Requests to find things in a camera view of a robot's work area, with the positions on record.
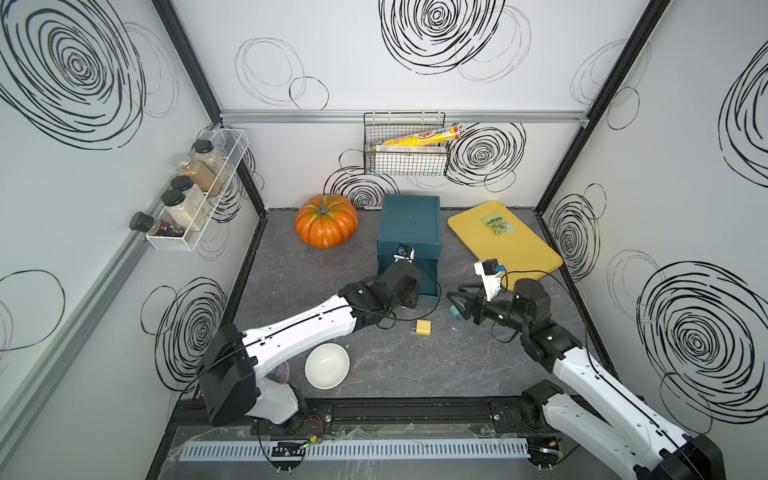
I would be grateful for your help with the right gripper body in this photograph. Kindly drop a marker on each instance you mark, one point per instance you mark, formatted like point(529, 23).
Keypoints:
point(498, 310)

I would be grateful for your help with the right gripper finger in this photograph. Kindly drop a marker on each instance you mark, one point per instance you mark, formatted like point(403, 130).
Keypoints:
point(461, 312)
point(464, 292)

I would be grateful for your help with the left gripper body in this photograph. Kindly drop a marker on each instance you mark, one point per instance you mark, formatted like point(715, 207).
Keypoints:
point(410, 297)

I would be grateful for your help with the teal plug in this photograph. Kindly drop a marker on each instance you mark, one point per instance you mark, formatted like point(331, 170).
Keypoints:
point(455, 313)

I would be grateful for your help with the teal drawer cabinet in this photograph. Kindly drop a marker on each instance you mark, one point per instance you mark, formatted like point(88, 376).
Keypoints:
point(413, 220)

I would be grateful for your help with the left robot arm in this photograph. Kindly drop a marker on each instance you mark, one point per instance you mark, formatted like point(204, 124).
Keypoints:
point(232, 373)

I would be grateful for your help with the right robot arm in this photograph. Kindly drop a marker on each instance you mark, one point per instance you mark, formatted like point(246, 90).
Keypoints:
point(586, 402)

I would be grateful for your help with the yellow plug upper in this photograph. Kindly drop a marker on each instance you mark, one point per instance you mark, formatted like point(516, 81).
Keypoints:
point(423, 327)

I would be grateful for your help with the yellow cutting board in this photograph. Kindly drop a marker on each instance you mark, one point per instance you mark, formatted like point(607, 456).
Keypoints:
point(491, 231)

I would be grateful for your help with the orange pumpkin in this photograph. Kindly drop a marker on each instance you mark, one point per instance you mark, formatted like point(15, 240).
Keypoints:
point(326, 221)

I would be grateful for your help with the white bowl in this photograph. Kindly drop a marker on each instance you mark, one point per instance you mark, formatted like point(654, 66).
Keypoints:
point(327, 366)

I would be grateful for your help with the yellow tube package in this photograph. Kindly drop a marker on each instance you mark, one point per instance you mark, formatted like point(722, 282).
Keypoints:
point(431, 137)

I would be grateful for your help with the brown spice jar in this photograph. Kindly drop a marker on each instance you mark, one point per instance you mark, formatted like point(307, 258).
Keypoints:
point(201, 175)

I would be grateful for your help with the clear acrylic spice shelf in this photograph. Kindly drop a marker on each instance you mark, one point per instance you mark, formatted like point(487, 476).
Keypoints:
point(205, 193)

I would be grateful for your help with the white spice jar near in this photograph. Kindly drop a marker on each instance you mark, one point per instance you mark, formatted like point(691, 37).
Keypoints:
point(185, 212)

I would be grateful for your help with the white spice jar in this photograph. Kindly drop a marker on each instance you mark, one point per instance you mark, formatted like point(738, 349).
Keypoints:
point(193, 192)
point(185, 212)

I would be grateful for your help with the spice jar far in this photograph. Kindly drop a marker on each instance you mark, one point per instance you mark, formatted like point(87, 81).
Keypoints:
point(209, 155)

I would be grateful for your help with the white spice jar middle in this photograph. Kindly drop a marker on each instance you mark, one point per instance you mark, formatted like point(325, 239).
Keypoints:
point(193, 192)

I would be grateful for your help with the dark spice jar lying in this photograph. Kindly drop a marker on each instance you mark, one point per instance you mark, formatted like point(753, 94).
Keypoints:
point(152, 226)

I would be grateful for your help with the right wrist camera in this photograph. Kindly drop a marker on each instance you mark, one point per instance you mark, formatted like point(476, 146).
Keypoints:
point(490, 273)

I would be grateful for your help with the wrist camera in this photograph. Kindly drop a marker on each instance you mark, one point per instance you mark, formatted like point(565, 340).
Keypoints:
point(404, 252)
point(490, 273)

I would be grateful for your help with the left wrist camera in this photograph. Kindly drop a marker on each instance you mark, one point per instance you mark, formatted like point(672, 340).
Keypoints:
point(404, 252)

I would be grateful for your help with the black wire basket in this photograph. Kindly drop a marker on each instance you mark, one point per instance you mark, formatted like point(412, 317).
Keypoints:
point(391, 148)

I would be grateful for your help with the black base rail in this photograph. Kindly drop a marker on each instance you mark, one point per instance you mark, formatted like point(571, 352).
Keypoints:
point(501, 414)

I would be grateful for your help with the grey slotted cable duct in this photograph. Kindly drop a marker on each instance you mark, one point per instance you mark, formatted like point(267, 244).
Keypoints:
point(400, 449)

